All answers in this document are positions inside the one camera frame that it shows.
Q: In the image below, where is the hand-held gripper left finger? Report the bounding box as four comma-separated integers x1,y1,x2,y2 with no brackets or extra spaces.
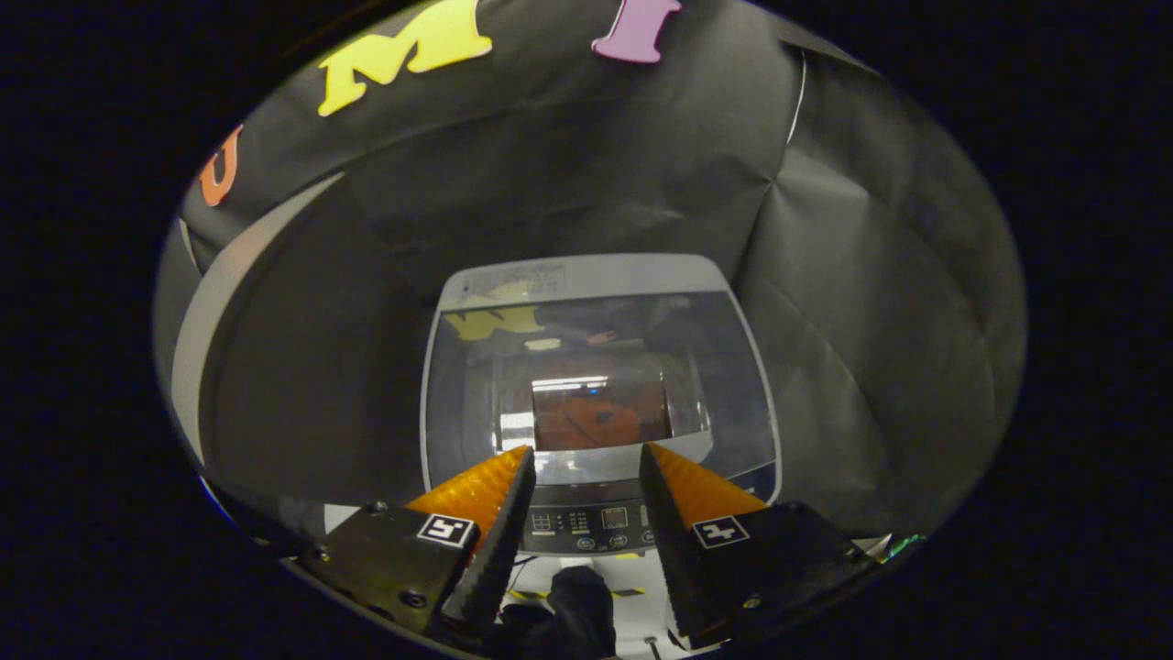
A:
295,445,538,641

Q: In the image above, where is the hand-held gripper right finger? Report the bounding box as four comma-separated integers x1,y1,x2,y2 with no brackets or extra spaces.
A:
639,443,876,650

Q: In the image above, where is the orange polo shirt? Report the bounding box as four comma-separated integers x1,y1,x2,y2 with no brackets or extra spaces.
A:
533,390,672,451

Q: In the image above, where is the transparent washing machine lid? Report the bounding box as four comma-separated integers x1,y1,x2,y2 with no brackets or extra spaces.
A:
426,291,780,487

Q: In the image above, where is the grey washing machine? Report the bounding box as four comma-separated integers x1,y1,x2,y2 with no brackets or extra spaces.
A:
420,254,784,556

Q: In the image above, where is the person's dark clothing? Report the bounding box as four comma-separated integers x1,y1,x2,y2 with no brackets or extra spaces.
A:
495,566,617,660

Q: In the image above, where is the grey cabinet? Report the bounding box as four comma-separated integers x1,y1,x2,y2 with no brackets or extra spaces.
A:
170,172,432,533

